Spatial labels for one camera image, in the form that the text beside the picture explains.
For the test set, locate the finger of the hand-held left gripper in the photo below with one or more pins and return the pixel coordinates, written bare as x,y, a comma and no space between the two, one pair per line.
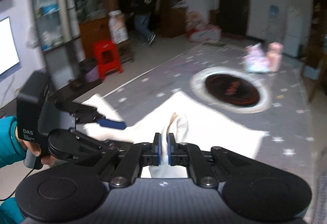
112,124
89,141

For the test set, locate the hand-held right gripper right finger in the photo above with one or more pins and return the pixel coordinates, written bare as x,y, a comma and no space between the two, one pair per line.
170,148

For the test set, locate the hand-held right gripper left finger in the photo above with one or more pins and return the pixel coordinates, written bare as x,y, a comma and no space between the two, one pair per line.
157,148

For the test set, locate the white fleece top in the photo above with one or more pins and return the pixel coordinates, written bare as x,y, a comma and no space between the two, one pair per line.
212,127

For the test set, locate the person's left forearm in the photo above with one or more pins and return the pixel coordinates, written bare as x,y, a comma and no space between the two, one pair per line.
9,142

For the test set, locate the person's left hand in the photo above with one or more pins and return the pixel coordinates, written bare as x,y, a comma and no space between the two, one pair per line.
34,150

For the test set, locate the purple bin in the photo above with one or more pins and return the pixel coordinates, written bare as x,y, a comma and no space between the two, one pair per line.
90,74

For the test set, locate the white lit screen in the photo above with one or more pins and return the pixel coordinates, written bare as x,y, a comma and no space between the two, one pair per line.
7,48

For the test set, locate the red plastic stool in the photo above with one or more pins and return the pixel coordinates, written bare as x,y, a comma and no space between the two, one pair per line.
102,46

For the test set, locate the round black induction cooktop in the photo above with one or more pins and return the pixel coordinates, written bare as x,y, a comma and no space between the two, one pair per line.
232,90

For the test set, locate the glass display cabinet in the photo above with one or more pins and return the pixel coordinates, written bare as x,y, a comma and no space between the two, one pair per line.
84,27

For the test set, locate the printed white sack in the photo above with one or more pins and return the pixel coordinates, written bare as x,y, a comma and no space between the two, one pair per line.
117,27

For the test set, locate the person's teal jacket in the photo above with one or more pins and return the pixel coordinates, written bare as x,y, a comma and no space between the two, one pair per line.
10,213

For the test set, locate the grey star tablecloth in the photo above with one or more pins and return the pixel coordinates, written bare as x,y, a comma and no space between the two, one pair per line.
281,122

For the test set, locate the pink spotted play tent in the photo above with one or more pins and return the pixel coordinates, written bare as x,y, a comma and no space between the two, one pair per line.
201,32

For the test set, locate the pastel tissue pack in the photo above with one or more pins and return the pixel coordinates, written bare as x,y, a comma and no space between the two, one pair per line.
255,60

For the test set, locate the pink insulated bottle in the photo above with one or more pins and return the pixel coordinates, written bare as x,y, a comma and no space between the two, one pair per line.
275,58

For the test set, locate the white water dispenser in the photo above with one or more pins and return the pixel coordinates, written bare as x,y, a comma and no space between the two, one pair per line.
272,32

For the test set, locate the dark wooden door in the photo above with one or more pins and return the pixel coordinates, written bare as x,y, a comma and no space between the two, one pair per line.
233,7

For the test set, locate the white fridge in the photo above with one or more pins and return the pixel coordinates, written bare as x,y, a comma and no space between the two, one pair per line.
292,30

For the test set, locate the blue water jug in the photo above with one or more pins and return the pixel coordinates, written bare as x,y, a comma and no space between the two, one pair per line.
274,11

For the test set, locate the tall wooden display cabinet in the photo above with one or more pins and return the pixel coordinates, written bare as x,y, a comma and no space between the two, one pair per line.
319,35

